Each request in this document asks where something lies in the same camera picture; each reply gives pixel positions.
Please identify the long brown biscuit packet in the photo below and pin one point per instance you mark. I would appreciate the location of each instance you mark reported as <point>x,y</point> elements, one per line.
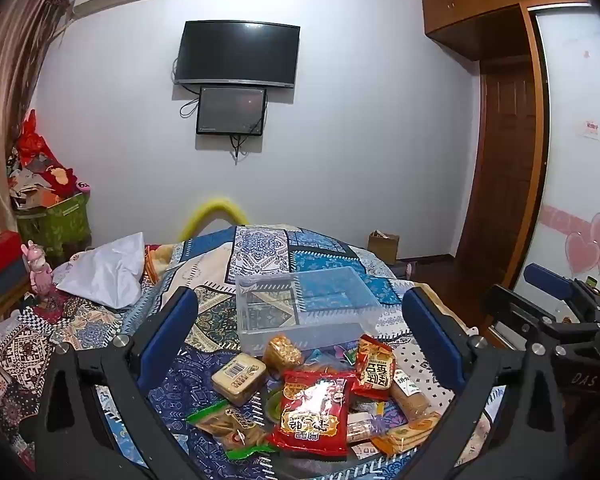
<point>410,395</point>

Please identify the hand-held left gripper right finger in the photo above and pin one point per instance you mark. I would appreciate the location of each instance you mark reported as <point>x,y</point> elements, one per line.
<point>434,337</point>

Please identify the brown wooden door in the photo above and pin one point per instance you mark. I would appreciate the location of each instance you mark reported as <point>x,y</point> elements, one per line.
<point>505,160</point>

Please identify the pile of red plush toys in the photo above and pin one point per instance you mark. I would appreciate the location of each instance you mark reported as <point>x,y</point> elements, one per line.
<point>45,170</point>

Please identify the brown striped curtain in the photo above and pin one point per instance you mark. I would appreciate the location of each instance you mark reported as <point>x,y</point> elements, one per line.
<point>15,85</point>

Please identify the yellow foam hoop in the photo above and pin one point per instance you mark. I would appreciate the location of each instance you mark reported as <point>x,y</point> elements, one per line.
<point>212,207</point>

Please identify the red box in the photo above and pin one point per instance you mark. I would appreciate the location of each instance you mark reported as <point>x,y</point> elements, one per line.
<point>0,255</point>

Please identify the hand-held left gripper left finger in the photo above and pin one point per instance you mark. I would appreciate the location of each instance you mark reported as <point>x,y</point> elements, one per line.
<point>176,320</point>

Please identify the clear plastic container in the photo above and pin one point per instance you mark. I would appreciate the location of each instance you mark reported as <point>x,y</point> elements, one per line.
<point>305,305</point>

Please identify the large red snack packet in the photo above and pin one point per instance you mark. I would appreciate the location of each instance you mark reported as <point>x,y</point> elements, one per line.
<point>312,412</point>

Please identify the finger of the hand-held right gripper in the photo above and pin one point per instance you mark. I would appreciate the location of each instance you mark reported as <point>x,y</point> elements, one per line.
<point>515,307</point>
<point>547,280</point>

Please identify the small red snack packet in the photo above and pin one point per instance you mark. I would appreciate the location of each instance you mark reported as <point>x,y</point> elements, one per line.
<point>375,367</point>

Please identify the small cardboard box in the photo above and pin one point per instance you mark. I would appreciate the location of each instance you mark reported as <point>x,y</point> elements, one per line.
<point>382,247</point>

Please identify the pink doll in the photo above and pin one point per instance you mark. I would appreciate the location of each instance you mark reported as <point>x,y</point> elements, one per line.
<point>39,267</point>

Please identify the green jelly cup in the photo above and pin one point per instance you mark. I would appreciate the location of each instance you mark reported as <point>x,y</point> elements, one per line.
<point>275,405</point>

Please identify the green storage box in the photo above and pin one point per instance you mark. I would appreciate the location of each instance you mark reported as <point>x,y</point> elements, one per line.
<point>55,225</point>

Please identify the small purple snack packet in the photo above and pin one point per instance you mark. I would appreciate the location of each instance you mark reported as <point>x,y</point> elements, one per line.
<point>365,427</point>

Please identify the green-edged snack packet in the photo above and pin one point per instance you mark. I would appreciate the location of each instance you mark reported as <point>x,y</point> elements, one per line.
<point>230,427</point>

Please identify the pink slipper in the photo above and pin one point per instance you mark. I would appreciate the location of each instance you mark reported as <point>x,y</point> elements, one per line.
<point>405,269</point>

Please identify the beige pastry packet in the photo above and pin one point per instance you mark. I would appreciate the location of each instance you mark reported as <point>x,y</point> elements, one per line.
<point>237,377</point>

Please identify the orange cracker packet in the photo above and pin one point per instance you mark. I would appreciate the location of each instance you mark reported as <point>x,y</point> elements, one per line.
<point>405,432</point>

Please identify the wardrobe with pink hearts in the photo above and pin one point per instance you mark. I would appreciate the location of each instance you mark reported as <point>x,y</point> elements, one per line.
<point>575,185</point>

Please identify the blue patchwork blanket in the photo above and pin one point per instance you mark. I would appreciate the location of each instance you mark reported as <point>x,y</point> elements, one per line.
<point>260,255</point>

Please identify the brown cake packet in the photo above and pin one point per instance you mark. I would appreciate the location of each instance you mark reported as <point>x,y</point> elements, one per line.
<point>282,352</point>

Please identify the large black wall television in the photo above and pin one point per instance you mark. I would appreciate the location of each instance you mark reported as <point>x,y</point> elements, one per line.
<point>237,52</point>

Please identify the small black wall monitor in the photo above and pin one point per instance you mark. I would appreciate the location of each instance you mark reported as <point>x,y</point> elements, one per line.
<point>231,110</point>

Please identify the blue purple snack packet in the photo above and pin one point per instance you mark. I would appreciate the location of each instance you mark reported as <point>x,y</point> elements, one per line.
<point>330,357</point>

